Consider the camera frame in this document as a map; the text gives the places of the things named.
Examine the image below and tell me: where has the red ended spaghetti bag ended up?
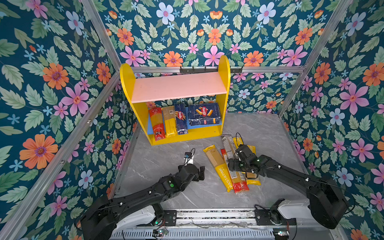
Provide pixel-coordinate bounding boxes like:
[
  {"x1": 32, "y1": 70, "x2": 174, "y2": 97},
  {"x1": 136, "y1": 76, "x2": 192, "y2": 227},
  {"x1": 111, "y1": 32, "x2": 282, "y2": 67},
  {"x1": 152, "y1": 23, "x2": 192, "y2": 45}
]
[{"x1": 221, "y1": 149, "x2": 249, "y2": 194}]

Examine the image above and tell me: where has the clear blue white spaghetti bag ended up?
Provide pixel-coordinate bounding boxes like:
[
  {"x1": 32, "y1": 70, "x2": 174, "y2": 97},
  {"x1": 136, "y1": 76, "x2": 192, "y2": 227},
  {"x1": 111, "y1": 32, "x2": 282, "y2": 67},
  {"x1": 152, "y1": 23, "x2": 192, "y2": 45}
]
[{"x1": 221, "y1": 135, "x2": 236, "y2": 160}]

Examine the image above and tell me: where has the yellow pastatime bag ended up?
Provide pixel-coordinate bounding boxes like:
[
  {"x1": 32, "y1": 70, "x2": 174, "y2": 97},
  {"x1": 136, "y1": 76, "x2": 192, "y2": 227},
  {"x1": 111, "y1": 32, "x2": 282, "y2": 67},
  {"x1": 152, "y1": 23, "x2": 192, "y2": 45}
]
[
  {"x1": 203, "y1": 145, "x2": 234, "y2": 193},
  {"x1": 246, "y1": 145, "x2": 261, "y2": 186},
  {"x1": 233, "y1": 137, "x2": 256, "y2": 153}
]

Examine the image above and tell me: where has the blue Barilla rigatoni bag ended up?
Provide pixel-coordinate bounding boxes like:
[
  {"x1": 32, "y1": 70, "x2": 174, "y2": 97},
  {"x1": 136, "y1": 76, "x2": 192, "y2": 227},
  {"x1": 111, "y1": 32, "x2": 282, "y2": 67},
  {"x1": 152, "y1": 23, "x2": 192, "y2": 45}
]
[{"x1": 188, "y1": 103, "x2": 221, "y2": 126}]

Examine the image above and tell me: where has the blue Barilla spaghetti box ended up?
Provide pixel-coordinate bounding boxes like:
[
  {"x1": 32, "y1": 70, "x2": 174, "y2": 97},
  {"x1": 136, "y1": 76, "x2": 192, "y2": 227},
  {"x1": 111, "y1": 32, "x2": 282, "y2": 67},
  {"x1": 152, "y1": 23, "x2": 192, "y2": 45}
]
[{"x1": 175, "y1": 103, "x2": 188, "y2": 135}]

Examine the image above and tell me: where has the yellow spaghetti bag with barcode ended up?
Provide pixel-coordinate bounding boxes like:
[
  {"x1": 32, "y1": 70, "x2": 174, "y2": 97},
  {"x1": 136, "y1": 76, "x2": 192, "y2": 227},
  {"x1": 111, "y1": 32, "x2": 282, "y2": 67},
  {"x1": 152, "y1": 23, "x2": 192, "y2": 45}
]
[{"x1": 162, "y1": 106, "x2": 177, "y2": 138}]

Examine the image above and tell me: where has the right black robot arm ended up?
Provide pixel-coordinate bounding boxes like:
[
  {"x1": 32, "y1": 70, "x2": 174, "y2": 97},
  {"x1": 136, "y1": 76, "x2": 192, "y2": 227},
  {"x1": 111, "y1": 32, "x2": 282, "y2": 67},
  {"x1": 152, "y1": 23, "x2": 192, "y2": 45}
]
[{"x1": 228, "y1": 145, "x2": 350, "y2": 229}]

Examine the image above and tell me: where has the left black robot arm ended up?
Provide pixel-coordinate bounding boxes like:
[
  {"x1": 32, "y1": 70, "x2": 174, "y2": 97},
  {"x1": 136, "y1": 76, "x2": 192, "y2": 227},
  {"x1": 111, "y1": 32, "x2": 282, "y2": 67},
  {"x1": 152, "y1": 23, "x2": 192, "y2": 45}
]
[{"x1": 80, "y1": 164, "x2": 205, "y2": 240}]

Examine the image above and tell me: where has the yellow shelf unit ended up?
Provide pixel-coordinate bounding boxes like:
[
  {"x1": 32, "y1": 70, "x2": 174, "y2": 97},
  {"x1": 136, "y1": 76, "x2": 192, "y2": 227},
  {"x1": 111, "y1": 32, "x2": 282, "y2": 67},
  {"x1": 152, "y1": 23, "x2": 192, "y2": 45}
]
[{"x1": 120, "y1": 56, "x2": 231, "y2": 146}]

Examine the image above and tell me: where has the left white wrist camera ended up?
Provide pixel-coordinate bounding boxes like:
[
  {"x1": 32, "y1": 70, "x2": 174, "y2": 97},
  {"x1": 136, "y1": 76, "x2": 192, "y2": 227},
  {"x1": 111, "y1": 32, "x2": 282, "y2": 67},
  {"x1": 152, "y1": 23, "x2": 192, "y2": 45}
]
[{"x1": 184, "y1": 152, "x2": 194, "y2": 166}]

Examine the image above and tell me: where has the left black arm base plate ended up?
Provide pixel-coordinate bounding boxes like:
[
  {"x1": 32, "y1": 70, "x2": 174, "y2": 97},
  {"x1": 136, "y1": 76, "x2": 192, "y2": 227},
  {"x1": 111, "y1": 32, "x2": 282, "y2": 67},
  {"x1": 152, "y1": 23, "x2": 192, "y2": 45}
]
[{"x1": 151, "y1": 210, "x2": 178, "y2": 227}]

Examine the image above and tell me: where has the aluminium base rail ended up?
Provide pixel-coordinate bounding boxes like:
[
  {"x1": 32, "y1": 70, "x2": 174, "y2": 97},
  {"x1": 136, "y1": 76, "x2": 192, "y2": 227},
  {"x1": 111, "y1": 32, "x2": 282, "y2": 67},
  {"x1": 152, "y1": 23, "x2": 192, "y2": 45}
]
[{"x1": 113, "y1": 206, "x2": 343, "y2": 230}]

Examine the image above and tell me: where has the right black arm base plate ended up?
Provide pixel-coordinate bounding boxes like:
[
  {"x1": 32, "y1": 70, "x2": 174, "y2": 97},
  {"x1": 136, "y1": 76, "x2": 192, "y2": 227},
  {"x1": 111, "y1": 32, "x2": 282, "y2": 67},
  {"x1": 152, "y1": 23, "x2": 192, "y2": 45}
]
[{"x1": 254, "y1": 206, "x2": 297, "y2": 227}]

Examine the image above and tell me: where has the white vented cable duct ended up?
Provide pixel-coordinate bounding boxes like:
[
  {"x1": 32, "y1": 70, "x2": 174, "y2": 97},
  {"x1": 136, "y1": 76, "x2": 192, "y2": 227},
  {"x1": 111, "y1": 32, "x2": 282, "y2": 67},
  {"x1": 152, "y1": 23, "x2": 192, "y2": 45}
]
[{"x1": 110, "y1": 229, "x2": 275, "y2": 240}]

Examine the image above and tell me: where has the black bracket on back rail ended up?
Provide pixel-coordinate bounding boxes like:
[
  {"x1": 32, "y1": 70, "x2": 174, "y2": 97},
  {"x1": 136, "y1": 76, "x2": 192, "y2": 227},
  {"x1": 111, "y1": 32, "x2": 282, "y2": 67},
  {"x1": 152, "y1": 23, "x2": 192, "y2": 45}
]
[{"x1": 179, "y1": 66, "x2": 243, "y2": 74}]

